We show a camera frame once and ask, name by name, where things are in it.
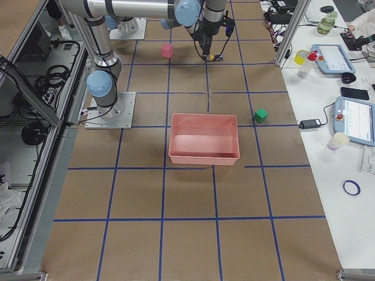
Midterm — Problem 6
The squeeze bottle red cap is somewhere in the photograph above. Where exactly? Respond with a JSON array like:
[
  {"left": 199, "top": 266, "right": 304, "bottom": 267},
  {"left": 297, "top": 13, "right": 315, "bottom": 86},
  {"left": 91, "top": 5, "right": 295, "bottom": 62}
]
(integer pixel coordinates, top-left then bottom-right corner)
[{"left": 297, "top": 50, "right": 319, "bottom": 78}]

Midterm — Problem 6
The blue tape ring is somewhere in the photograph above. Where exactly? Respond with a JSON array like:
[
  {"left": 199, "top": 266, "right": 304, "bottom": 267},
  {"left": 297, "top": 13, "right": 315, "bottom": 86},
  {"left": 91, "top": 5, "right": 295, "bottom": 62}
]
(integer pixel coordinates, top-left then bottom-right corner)
[{"left": 342, "top": 179, "right": 362, "bottom": 197}]

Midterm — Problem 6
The pink plastic bin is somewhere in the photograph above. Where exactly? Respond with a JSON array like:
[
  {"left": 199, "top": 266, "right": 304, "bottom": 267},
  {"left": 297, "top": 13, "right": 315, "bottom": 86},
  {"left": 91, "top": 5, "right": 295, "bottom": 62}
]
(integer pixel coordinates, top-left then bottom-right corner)
[{"left": 168, "top": 113, "right": 240, "bottom": 166}]

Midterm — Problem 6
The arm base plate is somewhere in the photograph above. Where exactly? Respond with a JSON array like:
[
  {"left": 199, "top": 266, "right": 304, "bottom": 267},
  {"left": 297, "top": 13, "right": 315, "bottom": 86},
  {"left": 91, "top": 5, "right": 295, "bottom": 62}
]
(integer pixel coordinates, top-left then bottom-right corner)
[
  {"left": 110, "top": 18, "right": 147, "bottom": 41},
  {"left": 84, "top": 92, "right": 137, "bottom": 129}
]

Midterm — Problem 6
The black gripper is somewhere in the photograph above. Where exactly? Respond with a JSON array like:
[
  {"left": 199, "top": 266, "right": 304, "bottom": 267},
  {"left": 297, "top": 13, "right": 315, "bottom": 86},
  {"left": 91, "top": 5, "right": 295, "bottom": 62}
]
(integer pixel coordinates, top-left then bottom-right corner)
[{"left": 202, "top": 17, "right": 235, "bottom": 59}]

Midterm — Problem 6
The black power adapter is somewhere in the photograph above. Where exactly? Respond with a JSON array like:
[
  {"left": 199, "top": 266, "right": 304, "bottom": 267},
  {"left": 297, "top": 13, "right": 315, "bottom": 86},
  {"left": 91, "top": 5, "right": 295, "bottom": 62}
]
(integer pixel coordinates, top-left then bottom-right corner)
[{"left": 298, "top": 118, "right": 322, "bottom": 129}]

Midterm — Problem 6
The yellow tape roll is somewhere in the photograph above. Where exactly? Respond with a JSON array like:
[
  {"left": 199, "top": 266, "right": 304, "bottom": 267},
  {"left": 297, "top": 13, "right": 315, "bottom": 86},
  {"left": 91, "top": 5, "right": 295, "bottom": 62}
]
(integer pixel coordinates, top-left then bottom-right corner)
[{"left": 294, "top": 50, "right": 310, "bottom": 66}]

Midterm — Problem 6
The teach pendant far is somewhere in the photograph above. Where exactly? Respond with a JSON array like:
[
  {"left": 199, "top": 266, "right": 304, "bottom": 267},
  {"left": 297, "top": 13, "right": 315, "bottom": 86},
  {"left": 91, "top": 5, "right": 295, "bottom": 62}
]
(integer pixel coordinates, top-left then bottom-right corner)
[{"left": 311, "top": 44, "right": 356, "bottom": 74}]

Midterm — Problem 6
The pink cube near centre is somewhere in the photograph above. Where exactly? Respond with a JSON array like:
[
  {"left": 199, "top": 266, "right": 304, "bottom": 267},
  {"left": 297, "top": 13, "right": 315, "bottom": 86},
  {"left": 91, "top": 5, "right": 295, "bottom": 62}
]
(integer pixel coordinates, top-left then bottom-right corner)
[{"left": 161, "top": 43, "right": 174, "bottom": 59}]

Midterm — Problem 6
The green cube near bin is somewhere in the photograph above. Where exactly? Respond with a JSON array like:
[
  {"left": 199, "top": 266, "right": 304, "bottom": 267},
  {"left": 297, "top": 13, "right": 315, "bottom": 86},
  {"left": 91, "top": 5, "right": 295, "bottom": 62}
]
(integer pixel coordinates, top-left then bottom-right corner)
[{"left": 253, "top": 108, "right": 268, "bottom": 124}]

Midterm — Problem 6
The teach pendant near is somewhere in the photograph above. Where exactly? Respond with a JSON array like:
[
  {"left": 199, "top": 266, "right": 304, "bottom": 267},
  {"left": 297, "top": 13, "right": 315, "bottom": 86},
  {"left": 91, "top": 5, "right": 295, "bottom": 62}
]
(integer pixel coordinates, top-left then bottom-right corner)
[{"left": 333, "top": 97, "right": 374, "bottom": 147}]

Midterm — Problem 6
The aluminium frame post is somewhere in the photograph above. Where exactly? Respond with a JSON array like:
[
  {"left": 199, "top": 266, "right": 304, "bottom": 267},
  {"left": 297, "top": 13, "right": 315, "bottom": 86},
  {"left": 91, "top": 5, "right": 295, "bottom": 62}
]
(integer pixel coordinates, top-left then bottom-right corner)
[{"left": 274, "top": 0, "right": 311, "bottom": 66}]

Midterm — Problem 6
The black smartphone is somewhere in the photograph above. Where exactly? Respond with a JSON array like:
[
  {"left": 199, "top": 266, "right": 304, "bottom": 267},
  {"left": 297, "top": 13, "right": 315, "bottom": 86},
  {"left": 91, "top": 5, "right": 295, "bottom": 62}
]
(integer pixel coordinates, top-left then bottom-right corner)
[{"left": 340, "top": 87, "right": 370, "bottom": 101}]

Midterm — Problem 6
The teach pendant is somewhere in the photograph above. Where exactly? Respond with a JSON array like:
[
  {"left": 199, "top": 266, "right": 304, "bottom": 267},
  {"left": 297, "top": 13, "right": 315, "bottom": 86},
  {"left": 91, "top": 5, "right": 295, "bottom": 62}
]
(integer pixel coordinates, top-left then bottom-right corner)
[
  {"left": 311, "top": 44, "right": 356, "bottom": 74},
  {"left": 333, "top": 97, "right": 374, "bottom": 147}
]

